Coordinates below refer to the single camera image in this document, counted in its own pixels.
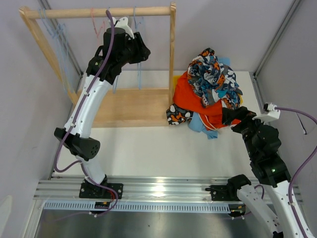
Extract aluminium mounting rail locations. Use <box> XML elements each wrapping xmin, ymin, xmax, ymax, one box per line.
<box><xmin>33</xmin><ymin>176</ymin><xmax>228</xmax><ymax>203</ymax></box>

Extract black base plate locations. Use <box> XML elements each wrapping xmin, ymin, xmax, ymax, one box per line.
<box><xmin>79</xmin><ymin>180</ymin><xmax>124</xmax><ymax>199</ymax></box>
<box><xmin>205</xmin><ymin>184</ymin><xmax>239</xmax><ymax>201</ymax></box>

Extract blue wire hanger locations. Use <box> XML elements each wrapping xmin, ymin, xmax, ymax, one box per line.
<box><xmin>38</xmin><ymin>9</ymin><xmax>72</xmax><ymax>95</ymax></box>
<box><xmin>133</xmin><ymin>6</ymin><xmax>144</xmax><ymax>31</ymax></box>
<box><xmin>39</xmin><ymin>8</ymin><xmax>78</xmax><ymax>93</ymax></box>
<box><xmin>112</xmin><ymin>62</ymin><xmax>142</xmax><ymax>93</ymax></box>

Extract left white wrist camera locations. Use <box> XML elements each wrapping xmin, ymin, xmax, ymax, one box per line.
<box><xmin>112</xmin><ymin>16</ymin><xmax>135</xmax><ymax>39</ymax></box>

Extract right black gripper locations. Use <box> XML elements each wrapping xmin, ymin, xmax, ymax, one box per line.
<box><xmin>220</xmin><ymin>106</ymin><xmax>269</xmax><ymax>158</ymax></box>

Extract light blue mesh shorts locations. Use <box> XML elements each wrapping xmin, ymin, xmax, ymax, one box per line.
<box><xmin>188</xmin><ymin>57</ymin><xmax>230</xmax><ymax>139</ymax></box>

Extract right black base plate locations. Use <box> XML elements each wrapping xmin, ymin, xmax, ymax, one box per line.
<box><xmin>205</xmin><ymin>184</ymin><xmax>239</xmax><ymax>201</ymax></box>

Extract wooden clothes rack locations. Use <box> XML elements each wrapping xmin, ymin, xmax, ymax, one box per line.
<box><xmin>19</xmin><ymin>2</ymin><xmax>176</xmax><ymax>128</ymax></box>

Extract orange grey camo shorts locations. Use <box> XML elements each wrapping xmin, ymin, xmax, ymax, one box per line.
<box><xmin>165</xmin><ymin>47</ymin><xmax>216</xmax><ymax>126</ymax></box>

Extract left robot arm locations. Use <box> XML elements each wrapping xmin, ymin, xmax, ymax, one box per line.
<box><xmin>54</xmin><ymin>27</ymin><xmax>151</xmax><ymax>198</ymax></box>

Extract bright orange shorts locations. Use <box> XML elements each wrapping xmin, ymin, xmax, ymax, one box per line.
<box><xmin>173</xmin><ymin>72</ymin><xmax>231</xmax><ymax>130</ymax></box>

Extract slotted cable duct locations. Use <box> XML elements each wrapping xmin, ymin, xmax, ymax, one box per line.
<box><xmin>43</xmin><ymin>200</ymin><xmax>246</xmax><ymax>214</ymax></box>

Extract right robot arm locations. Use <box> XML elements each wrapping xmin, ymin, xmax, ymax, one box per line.
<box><xmin>206</xmin><ymin>104</ymin><xmax>316</xmax><ymax>238</ymax></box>

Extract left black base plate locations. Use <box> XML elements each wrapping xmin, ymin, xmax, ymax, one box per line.
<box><xmin>79</xmin><ymin>180</ymin><xmax>124</xmax><ymax>199</ymax></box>

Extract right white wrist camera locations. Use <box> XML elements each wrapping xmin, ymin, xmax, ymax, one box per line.
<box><xmin>252</xmin><ymin>103</ymin><xmax>280</xmax><ymax>123</ymax></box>

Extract yellow plastic tray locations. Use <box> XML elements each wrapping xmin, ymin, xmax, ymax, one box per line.
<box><xmin>173</xmin><ymin>73</ymin><xmax>243</xmax><ymax>111</ymax></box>

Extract pink wire hanger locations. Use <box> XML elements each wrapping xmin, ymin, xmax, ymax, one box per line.
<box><xmin>90</xmin><ymin>7</ymin><xmax>107</xmax><ymax>39</ymax></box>

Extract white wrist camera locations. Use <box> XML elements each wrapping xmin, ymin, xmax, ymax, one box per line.
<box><xmin>252</xmin><ymin>103</ymin><xmax>280</xmax><ymax>123</ymax></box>
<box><xmin>112</xmin><ymin>16</ymin><xmax>135</xmax><ymax>39</ymax></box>

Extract teal orange patterned shorts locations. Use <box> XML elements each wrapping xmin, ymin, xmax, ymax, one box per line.
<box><xmin>187</xmin><ymin>54</ymin><xmax>243</xmax><ymax>110</ymax></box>

